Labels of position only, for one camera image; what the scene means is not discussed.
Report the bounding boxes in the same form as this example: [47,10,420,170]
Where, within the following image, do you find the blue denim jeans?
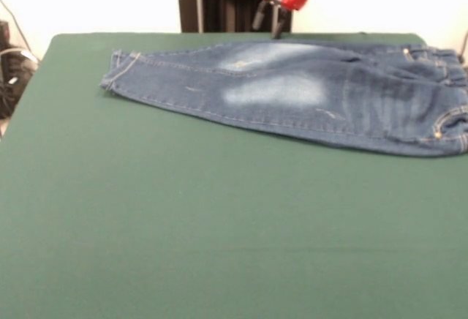
[99,39,468,158]

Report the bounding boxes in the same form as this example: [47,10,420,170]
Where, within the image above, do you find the dark green table cloth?
[0,32,468,319]

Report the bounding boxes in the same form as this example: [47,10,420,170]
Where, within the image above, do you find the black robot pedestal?
[170,0,303,34]

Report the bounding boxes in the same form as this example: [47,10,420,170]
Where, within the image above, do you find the thin grey cable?
[0,0,37,60]

